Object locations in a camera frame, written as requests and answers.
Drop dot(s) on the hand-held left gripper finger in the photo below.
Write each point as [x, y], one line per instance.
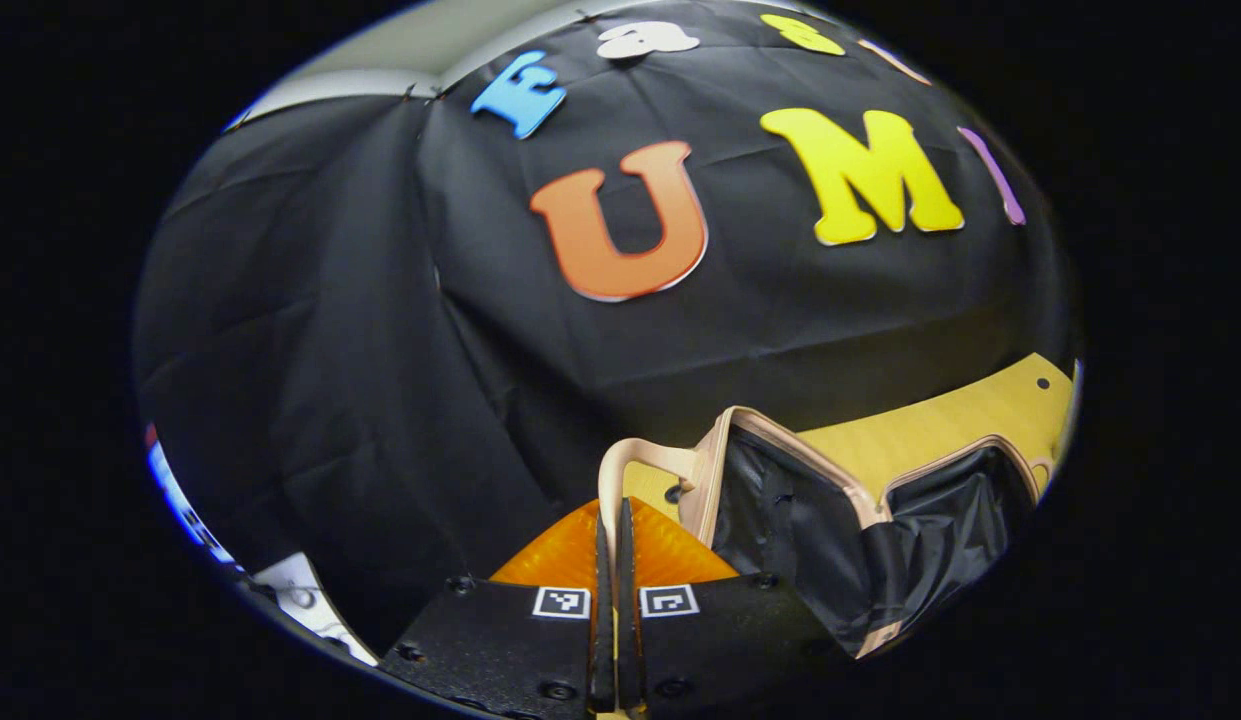
[628, 640]
[604, 640]

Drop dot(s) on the black backdrop cloth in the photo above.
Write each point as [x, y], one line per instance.
[330, 350]

